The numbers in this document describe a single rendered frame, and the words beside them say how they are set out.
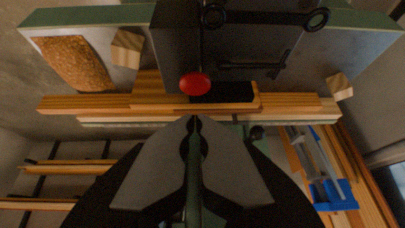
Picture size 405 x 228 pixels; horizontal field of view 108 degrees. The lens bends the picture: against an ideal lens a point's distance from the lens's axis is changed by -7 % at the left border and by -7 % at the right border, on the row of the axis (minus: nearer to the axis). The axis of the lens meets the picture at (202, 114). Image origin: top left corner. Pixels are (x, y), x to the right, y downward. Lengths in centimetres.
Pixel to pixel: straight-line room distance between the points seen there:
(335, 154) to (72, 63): 168
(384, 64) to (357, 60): 135
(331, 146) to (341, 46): 138
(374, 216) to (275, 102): 148
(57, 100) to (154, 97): 25
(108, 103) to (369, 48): 50
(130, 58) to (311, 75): 33
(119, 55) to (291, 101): 34
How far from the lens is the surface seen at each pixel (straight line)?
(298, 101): 41
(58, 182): 362
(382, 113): 176
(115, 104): 38
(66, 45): 33
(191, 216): 47
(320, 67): 38
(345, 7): 41
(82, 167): 280
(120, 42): 26
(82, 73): 34
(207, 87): 15
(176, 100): 26
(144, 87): 29
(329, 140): 171
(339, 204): 113
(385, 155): 178
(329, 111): 46
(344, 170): 168
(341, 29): 34
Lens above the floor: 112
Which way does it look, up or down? 31 degrees down
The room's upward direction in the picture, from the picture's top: 178 degrees clockwise
